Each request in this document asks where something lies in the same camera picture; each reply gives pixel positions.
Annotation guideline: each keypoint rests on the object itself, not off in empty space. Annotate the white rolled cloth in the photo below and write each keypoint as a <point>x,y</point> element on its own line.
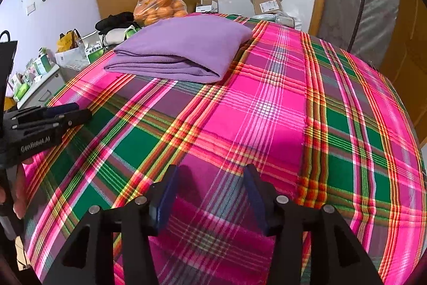
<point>115,36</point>

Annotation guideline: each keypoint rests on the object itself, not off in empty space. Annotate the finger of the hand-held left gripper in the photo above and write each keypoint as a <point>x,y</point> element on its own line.
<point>75,118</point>
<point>61,109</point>

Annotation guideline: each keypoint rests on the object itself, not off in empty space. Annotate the purple sweater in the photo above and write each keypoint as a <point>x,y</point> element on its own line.
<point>180,48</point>

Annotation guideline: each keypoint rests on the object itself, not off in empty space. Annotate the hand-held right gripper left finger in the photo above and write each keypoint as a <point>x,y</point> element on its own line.
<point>166,201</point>

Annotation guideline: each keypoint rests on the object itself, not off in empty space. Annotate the pink green plaid blanket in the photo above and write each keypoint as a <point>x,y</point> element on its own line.
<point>267,121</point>

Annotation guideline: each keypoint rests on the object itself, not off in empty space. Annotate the bag of oranges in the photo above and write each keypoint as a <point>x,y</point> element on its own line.
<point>160,9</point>

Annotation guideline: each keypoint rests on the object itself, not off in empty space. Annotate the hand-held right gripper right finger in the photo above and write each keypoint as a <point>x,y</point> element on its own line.
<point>255,201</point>

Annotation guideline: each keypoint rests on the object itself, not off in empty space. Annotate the person's left hand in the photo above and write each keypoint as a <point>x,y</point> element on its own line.
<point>20,191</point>

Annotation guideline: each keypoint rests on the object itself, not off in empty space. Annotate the white paper bag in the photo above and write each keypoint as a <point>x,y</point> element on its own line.
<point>70,61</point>

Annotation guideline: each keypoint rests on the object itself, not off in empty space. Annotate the wooden door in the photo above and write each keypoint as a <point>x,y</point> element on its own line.
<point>407,54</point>

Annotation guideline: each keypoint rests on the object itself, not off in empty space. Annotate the green tissue pack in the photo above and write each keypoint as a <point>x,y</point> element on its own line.
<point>132,32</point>

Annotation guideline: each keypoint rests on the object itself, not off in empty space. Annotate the brown cardboard box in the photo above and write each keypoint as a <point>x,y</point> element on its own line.
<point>267,4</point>

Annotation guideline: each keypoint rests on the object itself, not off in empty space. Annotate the white wall socket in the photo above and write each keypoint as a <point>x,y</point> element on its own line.
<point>30,9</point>

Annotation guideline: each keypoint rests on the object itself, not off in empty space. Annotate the grey plastic parcel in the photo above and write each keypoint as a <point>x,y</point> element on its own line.
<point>280,21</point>

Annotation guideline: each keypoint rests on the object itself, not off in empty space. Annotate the green plastic pack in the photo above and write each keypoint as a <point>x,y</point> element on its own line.
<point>22,91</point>

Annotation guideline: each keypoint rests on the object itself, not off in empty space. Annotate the green medicine box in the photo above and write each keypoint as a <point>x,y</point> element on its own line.
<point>92,51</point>

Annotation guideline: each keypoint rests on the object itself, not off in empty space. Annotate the small white box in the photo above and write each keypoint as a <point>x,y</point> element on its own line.
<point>207,6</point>

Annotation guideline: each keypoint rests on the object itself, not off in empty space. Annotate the black bag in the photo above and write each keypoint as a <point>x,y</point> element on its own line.
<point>113,22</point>

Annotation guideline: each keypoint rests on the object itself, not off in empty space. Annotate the green white carton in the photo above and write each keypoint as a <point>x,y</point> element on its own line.
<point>42,63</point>

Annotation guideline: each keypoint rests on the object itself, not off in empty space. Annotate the yellow bag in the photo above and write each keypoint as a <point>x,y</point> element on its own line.
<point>68,43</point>

